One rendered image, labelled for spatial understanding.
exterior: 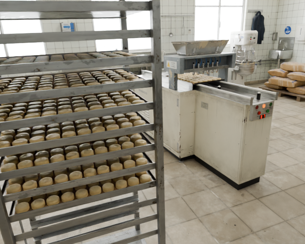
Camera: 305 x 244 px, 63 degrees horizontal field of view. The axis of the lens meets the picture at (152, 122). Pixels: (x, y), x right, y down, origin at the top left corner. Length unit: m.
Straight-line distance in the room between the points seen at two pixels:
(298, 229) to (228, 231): 0.52
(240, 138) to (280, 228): 0.74
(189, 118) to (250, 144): 0.72
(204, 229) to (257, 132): 0.93
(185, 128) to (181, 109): 0.23
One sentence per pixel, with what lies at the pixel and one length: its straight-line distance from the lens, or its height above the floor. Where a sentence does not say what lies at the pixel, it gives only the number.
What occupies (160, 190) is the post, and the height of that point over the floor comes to 0.76.
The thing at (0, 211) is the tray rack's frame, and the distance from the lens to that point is 1.06.
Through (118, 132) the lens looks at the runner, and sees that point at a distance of 0.97.
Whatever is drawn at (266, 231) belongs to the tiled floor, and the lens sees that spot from 2.18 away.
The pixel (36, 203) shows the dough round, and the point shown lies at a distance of 1.13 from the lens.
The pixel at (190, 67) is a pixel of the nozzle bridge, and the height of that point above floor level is 1.07.
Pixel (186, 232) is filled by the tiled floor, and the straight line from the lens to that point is 2.05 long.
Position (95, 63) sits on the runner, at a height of 1.32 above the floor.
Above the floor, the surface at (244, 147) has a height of 0.45.
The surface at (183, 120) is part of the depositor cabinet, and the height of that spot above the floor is 0.53.
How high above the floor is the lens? 1.41
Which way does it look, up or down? 20 degrees down
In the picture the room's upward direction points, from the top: 2 degrees counter-clockwise
